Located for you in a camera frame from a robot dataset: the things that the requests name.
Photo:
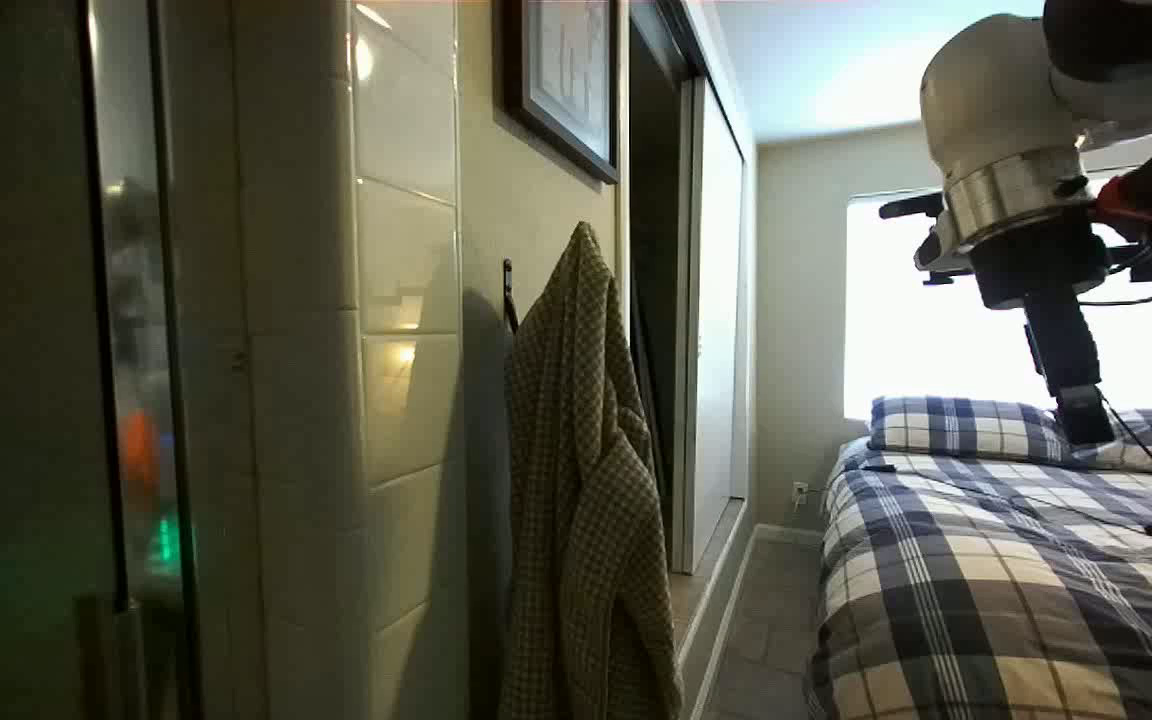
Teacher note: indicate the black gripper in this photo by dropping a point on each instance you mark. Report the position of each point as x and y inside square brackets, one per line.
[1049, 266]

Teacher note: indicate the beige checkered cloth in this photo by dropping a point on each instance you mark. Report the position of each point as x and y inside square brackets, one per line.
[589, 505]

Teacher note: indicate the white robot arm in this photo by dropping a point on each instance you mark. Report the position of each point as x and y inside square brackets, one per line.
[1002, 92]

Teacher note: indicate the bright window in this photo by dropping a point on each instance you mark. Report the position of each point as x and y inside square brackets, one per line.
[920, 334]

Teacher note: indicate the blue plaid bed duvet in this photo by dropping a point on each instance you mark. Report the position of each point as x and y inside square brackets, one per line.
[1002, 600]

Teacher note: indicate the white sliding closet door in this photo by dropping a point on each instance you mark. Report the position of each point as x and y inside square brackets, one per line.
[718, 334]

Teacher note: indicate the dark framed picture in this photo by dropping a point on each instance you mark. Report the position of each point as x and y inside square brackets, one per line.
[560, 67]

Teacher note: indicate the glass shower door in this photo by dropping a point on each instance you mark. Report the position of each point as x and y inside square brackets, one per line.
[138, 334]

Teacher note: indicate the white wall outlet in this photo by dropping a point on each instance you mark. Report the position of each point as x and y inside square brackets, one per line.
[799, 495]

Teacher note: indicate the black spiral wall hook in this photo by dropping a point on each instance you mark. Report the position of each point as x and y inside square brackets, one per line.
[508, 292]

